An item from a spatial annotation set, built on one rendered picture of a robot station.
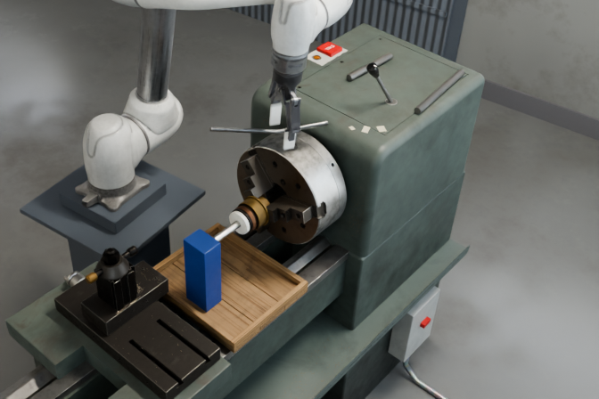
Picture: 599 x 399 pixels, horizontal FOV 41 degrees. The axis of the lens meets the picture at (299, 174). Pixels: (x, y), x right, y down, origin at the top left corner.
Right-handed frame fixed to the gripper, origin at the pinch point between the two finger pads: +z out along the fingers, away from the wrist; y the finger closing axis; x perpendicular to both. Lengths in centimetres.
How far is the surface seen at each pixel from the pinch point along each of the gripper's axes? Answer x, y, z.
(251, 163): -6.8, -2.9, 12.6
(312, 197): 5.2, 12.9, 14.4
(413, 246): 52, 2, 59
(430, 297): 62, 6, 85
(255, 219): -9.9, 10.4, 21.0
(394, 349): 50, 9, 107
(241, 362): -20, 33, 52
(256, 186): -7.0, 2.1, 16.9
